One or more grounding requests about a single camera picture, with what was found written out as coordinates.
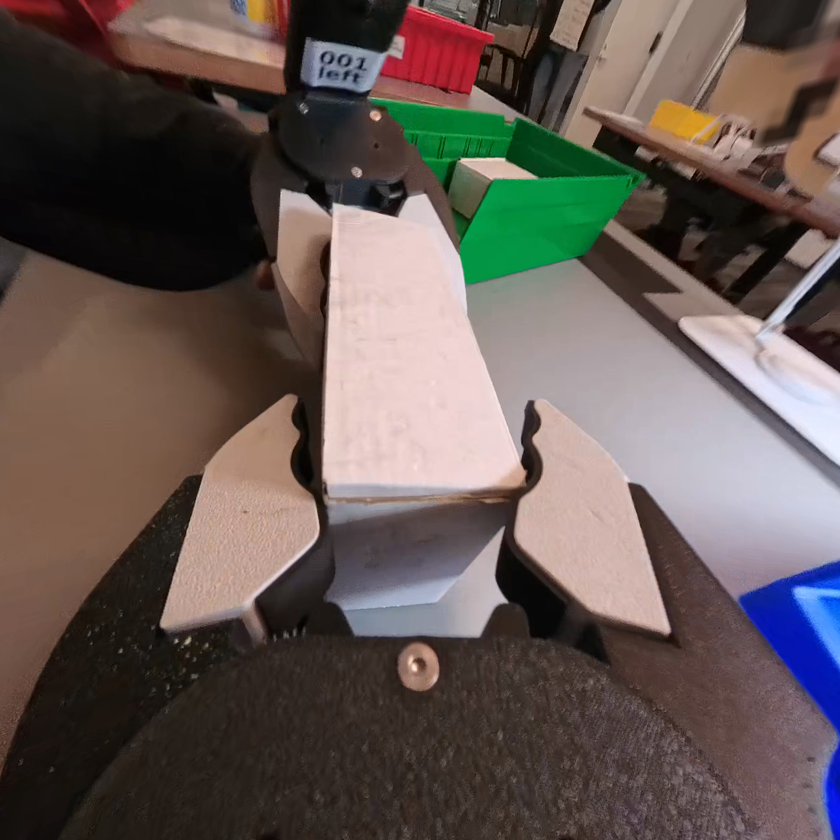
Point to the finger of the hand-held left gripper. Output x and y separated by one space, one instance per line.
298 262
438 229

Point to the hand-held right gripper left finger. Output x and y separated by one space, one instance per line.
243 525

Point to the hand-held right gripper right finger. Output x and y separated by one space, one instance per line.
584 525

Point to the green plastic bin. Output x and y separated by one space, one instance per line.
544 229

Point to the white cardboard box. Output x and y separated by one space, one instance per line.
489 180
407 361

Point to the blue plastic bin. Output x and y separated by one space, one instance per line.
800 656

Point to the person's left forearm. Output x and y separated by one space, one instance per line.
118 177

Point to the person's left hand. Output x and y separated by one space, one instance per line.
264 274

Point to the red plastic bin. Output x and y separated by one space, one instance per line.
439 49
98 10

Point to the wipes canister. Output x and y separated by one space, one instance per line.
259 8

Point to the instruction sheet on stand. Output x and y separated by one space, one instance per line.
735 348

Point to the brown table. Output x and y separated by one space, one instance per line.
669 156

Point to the hanging paper sheet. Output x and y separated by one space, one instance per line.
571 23

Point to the small yellow bin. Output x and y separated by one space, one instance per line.
682 121

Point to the cardboard sheet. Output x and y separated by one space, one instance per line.
732 82

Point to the black monitor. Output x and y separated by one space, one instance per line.
787 19

